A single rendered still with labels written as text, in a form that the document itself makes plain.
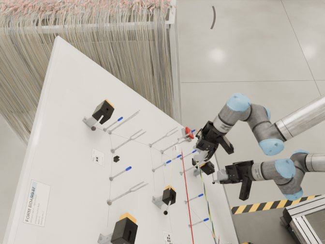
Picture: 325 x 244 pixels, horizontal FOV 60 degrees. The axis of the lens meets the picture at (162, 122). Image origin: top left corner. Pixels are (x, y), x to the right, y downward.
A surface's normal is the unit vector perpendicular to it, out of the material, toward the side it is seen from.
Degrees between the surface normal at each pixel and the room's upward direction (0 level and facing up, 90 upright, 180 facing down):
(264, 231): 0
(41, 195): 54
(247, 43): 0
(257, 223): 0
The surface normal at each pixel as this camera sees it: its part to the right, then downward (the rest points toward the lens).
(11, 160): -0.08, -0.65
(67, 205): 0.76, -0.49
